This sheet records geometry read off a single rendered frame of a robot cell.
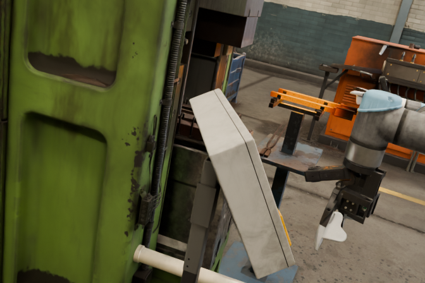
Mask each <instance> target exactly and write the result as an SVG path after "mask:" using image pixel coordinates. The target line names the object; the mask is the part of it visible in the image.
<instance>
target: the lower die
mask: <svg viewBox="0 0 425 283"><path fill-rule="evenodd" d="M182 106H185V107H189V108H192V107H191V105H186V104H182ZM182 112H184V113H185V117H184V120H183V119H181V123H180V130H179V133H180V134H179V135H182V136H186V137H188V136H189V134H190V129H191V125H192V120H193V118H194V112H193V111H189V110H186V109H182V110H181V113H182ZM182 117H183V115H182ZM179 118H180V115H179V114H178V121H177V125H176V132H177V130H178V123H179ZM176 132H175V133H176ZM192 138H193V139H196V140H200V141H201V139H202V135H201V133H200V129H199V127H198V124H197V122H196V123H195V120H194V125H193V129H192Z"/></svg>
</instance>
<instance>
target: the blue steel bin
mask: <svg viewBox="0 0 425 283"><path fill-rule="evenodd" d="M245 57H246V53H244V52H243V53H242V54H238V53H233V59H232V62H231V68H230V74H229V78H228V84H227V88H226V93H225V97H226V99H227V100H228V101H230V100H231V102H232V103H237V95H238V89H239V86H240V80H241V77H242V71H243V66H244V62H245Z"/></svg>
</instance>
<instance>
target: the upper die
mask: <svg viewBox="0 0 425 283"><path fill-rule="evenodd" d="M257 20H258V17H242V16H237V15H231V14H228V13H222V12H218V11H213V10H209V9H203V8H199V11H198V15H197V23H196V26H195V33H194V38H197V39H202V40H208V41H211V42H216V43H219V44H224V45H230V46H233V47H238V48H242V47H245V46H248V45H251V44H252V43H253V39H254V34H255V30H256V25H257Z"/></svg>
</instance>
